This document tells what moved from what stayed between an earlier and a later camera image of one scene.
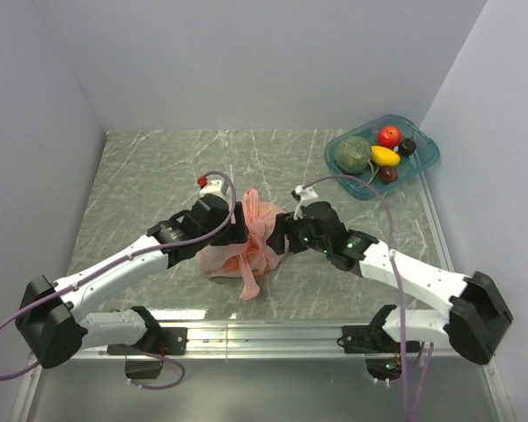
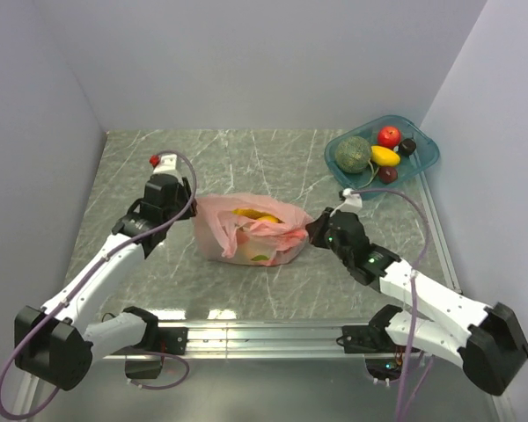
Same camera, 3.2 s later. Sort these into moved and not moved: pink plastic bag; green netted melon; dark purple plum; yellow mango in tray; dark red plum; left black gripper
Moved: pink plastic bag; left black gripper
Not moved: dark red plum; green netted melon; yellow mango in tray; dark purple plum
